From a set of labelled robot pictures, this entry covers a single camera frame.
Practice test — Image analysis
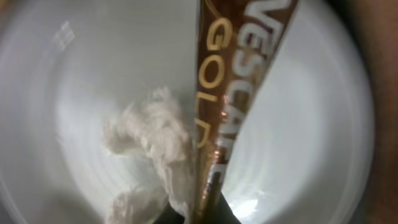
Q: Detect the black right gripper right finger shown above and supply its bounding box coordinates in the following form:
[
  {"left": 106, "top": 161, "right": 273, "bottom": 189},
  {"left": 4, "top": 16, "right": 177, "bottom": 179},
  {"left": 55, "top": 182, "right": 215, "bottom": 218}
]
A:
[{"left": 211, "top": 191, "right": 241, "bottom": 224}]

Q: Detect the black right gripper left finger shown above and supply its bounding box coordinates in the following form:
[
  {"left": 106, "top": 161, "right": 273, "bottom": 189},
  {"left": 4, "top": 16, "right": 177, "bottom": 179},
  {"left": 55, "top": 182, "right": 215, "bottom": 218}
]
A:
[{"left": 152, "top": 202, "right": 185, "bottom": 224}]

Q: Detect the brown Nescafe Gold sachet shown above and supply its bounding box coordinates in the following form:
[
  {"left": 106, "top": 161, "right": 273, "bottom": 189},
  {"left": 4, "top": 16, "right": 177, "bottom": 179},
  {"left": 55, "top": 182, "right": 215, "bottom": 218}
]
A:
[{"left": 192, "top": 0, "right": 298, "bottom": 223}]

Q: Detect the clear plastic waste bin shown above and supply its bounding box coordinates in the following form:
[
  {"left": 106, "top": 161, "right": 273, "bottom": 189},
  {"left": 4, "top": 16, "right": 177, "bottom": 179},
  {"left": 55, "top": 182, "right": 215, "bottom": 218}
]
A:
[{"left": 1, "top": 1, "right": 374, "bottom": 223}]

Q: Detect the crumpled white tissue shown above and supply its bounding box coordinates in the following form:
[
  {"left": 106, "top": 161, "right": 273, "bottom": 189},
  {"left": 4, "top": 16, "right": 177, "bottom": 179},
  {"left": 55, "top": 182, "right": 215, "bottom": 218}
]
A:
[{"left": 103, "top": 87, "right": 195, "bottom": 223}]

